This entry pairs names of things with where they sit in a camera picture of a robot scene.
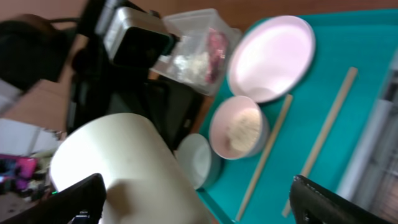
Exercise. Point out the grey dishwasher rack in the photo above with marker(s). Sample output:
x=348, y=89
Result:
x=375, y=154

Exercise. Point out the black plastic tray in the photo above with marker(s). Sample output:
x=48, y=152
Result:
x=171, y=106

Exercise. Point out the red snack wrapper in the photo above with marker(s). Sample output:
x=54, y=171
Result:
x=216, y=47

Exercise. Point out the teal serving tray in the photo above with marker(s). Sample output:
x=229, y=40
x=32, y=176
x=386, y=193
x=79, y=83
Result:
x=316, y=79

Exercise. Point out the small white cup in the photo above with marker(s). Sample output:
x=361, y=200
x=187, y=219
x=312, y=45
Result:
x=143, y=181

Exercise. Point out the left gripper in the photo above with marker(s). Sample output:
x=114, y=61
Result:
x=95, y=78

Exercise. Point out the right wooden chopstick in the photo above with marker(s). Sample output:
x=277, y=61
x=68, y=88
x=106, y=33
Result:
x=313, y=121

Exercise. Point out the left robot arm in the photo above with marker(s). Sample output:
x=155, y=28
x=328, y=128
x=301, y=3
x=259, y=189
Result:
x=65, y=76

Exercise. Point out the left wooden chopstick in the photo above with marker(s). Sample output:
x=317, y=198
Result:
x=264, y=156

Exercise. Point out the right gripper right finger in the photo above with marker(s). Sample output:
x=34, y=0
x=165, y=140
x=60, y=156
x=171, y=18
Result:
x=312, y=203

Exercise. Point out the pale green shallow bowl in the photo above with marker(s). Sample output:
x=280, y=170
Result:
x=198, y=161

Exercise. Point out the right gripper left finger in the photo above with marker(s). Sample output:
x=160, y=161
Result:
x=81, y=203

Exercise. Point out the wooden chopstick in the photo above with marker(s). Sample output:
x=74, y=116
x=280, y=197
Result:
x=264, y=156
x=313, y=121

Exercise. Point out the clear plastic bin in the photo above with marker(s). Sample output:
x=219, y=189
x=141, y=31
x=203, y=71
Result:
x=193, y=27

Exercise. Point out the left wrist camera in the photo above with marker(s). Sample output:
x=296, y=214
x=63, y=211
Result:
x=137, y=39

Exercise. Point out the large white plate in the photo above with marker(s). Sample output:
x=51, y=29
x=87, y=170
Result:
x=271, y=58

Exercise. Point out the white bowl with rice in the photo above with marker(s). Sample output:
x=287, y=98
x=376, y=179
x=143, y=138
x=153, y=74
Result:
x=238, y=129

